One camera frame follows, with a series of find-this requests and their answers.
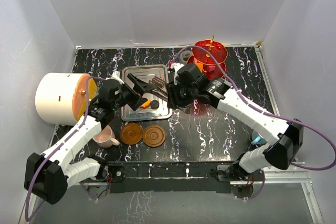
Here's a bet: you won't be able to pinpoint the yellow orange cake piece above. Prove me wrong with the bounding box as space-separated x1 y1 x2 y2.
195 62 203 72

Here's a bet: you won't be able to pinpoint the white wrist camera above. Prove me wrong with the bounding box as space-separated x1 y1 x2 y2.
169 62 184 72
111 71 124 84

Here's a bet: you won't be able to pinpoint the silver metal serving tongs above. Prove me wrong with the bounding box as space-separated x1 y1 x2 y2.
149 80 191 114

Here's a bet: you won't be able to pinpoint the dark chocolate cookie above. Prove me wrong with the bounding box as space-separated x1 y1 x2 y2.
150 100 160 109

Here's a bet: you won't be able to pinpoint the brown wooden coaster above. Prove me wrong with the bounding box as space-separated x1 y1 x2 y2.
120 123 143 145
142 125 166 147

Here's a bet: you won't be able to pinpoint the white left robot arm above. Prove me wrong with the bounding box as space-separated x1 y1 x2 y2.
24 74 155 205

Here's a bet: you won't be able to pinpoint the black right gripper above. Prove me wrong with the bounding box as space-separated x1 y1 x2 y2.
166 80 197 110

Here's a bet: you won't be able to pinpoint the aluminium frame rail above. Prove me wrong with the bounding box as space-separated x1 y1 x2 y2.
255 41 324 223

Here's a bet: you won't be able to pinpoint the red three-tier cake stand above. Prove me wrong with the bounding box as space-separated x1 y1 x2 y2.
187 35 228 80

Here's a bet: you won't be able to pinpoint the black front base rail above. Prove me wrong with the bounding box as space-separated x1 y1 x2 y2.
106 161 266 195

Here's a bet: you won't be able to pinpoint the brown wooden coaster right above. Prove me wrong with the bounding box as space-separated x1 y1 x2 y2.
142 125 166 147

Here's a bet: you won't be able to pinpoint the pink ceramic cup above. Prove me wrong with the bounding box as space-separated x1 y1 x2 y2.
93 125 120 148

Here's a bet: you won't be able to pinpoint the silver metal tray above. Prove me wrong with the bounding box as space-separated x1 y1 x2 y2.
121 64 172 122

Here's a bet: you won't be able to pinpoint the brown wooden coaster left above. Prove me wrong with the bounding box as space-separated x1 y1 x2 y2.
120 123 143 145

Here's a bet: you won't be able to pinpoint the brown chocolate layered cake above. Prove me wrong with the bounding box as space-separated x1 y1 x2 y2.
151 76 165 88

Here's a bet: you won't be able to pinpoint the white cylindrical drum container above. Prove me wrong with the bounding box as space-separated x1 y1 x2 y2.
35 73 97 126

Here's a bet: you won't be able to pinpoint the blue ceramic cup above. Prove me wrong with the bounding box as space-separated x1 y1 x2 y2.
251 131 266 145

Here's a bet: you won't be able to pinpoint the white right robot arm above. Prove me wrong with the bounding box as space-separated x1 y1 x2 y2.
166 63 303 180

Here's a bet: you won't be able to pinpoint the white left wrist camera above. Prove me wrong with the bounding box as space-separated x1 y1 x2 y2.
111 71 124 84

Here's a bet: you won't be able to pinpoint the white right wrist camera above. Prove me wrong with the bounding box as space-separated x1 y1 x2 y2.
169 62 184 72

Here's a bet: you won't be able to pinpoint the orange fish shaped pastry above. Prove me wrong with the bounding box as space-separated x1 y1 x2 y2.
140 100 151 109

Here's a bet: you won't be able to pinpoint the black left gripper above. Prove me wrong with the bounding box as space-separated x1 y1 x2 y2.
112 74 155 111

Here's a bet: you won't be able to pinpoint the pink square cake block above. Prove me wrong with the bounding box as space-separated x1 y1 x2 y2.
207 65 216 72

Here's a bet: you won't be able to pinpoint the clear tape roll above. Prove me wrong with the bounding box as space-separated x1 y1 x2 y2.
179 50 193 65

